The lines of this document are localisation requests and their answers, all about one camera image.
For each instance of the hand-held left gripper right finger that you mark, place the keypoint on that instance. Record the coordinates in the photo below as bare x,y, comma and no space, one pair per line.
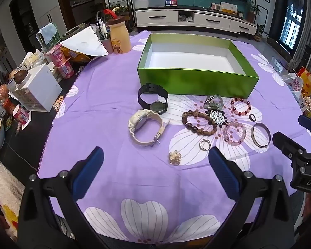
223,171

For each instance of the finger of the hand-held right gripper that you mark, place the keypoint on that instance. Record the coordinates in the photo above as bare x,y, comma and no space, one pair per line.
285,141
309,123

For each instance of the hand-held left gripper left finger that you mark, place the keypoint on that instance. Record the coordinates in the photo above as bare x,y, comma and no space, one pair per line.
89,171

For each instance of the silver metal bangle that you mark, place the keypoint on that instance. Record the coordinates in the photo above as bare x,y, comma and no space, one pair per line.
252,134

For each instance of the white wrist watch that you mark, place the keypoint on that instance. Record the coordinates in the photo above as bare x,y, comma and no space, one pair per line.
155,116

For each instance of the green cardboard box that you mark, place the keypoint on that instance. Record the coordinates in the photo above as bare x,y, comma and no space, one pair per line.
197,83

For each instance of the black wrist watch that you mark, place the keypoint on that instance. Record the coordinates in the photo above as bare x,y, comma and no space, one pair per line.
145,89

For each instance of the orange yellow paper bag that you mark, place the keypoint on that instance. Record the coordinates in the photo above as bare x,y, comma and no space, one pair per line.
307,80

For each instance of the white plastic bag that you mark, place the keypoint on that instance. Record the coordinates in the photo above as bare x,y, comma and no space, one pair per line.
292,81

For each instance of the gold flower brooch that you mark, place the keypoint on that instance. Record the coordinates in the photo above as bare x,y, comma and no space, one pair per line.
175,158

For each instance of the black white beaded flower brooch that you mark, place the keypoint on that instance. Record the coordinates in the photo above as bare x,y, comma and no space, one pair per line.
217,118

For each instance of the bear shaped biscuits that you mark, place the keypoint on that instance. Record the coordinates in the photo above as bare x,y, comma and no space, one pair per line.
59,103

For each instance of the purple floral tablecloth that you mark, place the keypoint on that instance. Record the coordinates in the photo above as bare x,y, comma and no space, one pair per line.
106,96

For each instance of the white plush cushion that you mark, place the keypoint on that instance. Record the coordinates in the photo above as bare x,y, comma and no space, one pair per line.
4,186

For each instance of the pink yogurt cup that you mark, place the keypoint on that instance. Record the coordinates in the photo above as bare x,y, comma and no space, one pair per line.
66,70
57,55
21,115

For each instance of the white drawer organizer box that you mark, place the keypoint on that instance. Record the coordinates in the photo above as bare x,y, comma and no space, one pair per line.
41,88

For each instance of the dark framed window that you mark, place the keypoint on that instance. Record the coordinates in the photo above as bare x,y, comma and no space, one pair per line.
291,23

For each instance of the small potted plant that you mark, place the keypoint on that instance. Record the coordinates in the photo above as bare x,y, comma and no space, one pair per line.
259,32

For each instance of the orange snack bag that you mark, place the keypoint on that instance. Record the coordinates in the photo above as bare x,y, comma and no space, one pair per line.
77,55

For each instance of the brown round fruit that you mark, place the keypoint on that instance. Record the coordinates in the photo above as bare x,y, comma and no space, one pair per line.
20,76

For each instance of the tall potted plant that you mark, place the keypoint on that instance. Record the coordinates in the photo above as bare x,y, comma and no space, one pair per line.
252,11

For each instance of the grey pen holder cup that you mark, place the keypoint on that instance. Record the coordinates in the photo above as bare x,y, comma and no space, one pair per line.
107,45

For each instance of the small round alarm clock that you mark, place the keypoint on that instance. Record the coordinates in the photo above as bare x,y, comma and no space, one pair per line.
240,14

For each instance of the yellow bear bottle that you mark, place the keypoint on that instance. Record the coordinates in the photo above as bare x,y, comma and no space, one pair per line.
119,39

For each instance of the white and yellow box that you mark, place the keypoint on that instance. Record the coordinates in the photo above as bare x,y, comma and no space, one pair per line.
226,7

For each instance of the white tv cabinet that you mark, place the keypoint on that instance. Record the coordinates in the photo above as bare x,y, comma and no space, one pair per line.
210,19

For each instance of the blue grey towel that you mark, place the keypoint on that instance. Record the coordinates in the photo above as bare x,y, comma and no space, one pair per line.
46,32

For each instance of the small blue red display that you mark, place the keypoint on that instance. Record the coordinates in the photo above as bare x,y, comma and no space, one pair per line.
171,2

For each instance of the clear plastic storage bin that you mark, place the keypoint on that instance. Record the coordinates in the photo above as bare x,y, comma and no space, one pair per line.
147,1

